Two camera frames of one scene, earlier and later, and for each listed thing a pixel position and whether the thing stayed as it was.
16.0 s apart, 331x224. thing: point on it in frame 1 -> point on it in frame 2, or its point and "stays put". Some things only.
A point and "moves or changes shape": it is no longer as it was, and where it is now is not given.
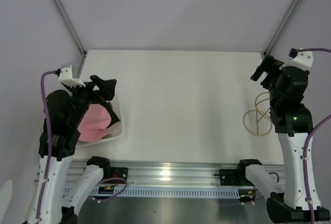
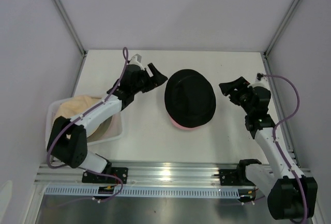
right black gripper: x=269 y=65 -> x=228 y=88
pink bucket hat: x=96 y=119 -> x=177 y=125
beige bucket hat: x=114 y=131 moves or changes shape
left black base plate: x=115 y=172 stays put
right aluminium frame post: x=288 y=16 stays put
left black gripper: x=106 y=91 -> x=157 y=79
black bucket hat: x=115 y=118 -> x=190 y=98
